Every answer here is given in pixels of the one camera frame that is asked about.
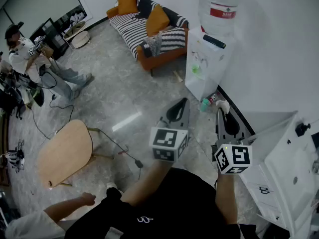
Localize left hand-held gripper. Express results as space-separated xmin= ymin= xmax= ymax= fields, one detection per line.
xmin=149 ymin=98 xmax=191 ymax=163

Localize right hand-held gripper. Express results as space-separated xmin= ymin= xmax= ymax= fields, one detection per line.
xmin=211 ymin=108 xmax=253 ymax=175

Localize black rectangular box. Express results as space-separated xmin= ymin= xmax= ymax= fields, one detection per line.
xmin=203 ymin=34 xmax=227 ymax=49

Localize person's right forearm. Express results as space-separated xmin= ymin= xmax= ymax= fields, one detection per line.
xmin=214 ymin=172 xmax=239 ymax=226

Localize person's left forearm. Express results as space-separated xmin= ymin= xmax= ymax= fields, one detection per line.
xmin=119 ymin=158 xmax=175 ymax=208

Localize white crumpled tissue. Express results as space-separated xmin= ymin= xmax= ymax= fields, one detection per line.
xmin=215 ymin=100 xmax=230 ymax=115

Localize white water dispenser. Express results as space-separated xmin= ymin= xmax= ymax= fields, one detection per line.
xmin=184 ymin=26 xmax=237 ymax=102

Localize orange sofa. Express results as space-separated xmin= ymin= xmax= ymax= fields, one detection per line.
xmin=106 ymin=0 xmax=190 ymax=77

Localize white cabinet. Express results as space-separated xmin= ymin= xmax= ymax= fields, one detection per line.
xmin=239 ymin=111 xmax=319 ymax=239

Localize black knob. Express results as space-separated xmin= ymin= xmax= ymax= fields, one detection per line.
xmin=295 ymin=122 xmax=312 ymax=137

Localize grey fringed throw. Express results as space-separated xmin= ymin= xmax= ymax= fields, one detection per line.
xmin=143 ymin=33 xmax=162 ymax=57

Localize person's black shirt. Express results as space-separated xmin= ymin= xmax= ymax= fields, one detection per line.
xmin=64 ymin=168 xmax=261 ymax=239

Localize orange cushion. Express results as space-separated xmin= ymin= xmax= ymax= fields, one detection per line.
xmin=146 ymin=3 xmax=170 ymax=37
xmin=117 ymin=0 xmax=139 ymax=16

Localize black white striped blanket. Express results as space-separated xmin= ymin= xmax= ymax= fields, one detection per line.
xmin=109 ymin=0 xmax=189 ymax=59

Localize wooden chair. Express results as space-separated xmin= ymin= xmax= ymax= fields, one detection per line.
xmin=37 ymin=119 xmax=116 ymax=189

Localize large clear water bottle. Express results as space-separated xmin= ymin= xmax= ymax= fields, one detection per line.
xmin=198 ymin=0 xmax=240 ymax=37

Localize white round side table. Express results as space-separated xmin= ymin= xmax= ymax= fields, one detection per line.
xmin=62 ymin=21 xmax=91 ymax=50

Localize black and green bag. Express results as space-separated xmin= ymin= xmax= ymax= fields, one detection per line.
xmin=24 ymin=86 xmax=45 ymax=107

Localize black and white poster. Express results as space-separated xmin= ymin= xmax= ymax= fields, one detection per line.
xmin=53 ymin=5 xmax=88 ymax=36

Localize black metal shelf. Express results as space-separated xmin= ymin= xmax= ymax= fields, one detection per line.
xmin=29 ymin=17 xmax=70 ymax=61

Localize black cable with red plug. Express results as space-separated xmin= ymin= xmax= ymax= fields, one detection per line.
xmin=86 ymin=127 xmax=145 ymax=181

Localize black cable with adapter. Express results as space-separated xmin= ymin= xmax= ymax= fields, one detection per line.
xmin=31 ymin=58 xmax=75 ymax=139

